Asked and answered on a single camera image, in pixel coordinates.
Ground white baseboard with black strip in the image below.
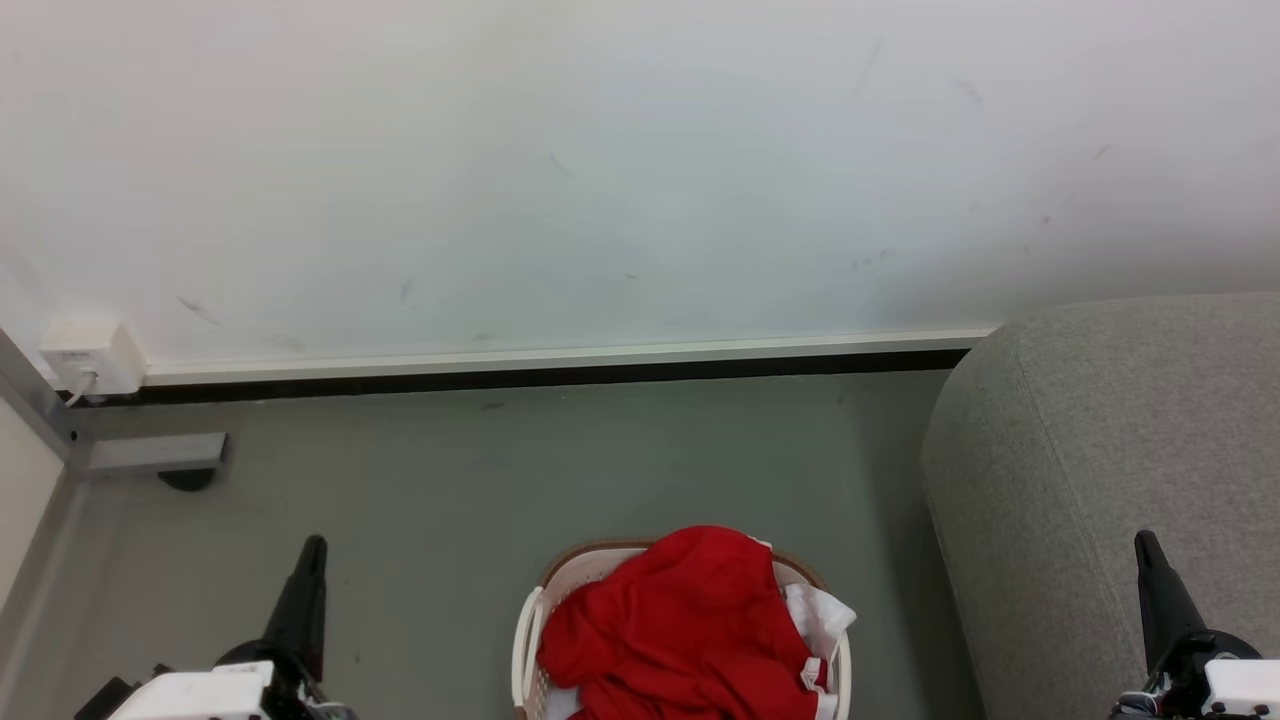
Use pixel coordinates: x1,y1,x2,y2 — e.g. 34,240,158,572
85,325,1001,406

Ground white partition panel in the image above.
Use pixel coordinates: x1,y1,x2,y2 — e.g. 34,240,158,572
0,395,71,613

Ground white plastic laundry basket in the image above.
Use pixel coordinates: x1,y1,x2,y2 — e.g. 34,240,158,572
512,540,853,720

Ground grey fabric sofa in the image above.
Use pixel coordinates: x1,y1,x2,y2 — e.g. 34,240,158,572
920,292,1280,720

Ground plain red garment white trim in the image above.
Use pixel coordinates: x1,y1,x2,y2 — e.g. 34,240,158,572
538,525,833,720

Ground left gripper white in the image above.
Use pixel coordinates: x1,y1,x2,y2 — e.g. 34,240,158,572
105,535,353,720

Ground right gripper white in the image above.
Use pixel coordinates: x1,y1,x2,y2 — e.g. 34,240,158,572
1112,530,1280,720

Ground grey metal frame foot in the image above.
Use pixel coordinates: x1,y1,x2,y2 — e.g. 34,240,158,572
0,330,229,477

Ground white wall outlet box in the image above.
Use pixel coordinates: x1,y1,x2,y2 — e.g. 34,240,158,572
40,318,147,399

